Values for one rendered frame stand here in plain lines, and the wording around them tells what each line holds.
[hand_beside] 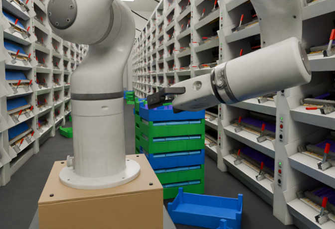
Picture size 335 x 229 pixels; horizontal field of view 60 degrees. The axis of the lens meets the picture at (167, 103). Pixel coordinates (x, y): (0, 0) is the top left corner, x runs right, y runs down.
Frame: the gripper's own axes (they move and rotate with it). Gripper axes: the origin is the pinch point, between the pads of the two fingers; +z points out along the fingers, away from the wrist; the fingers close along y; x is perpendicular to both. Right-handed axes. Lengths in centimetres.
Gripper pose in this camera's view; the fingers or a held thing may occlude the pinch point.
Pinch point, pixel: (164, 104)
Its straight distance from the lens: 68.2
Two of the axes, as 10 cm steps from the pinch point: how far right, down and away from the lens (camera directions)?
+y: 6.3, 1.3, 7.7
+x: -1.2, -9.6, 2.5
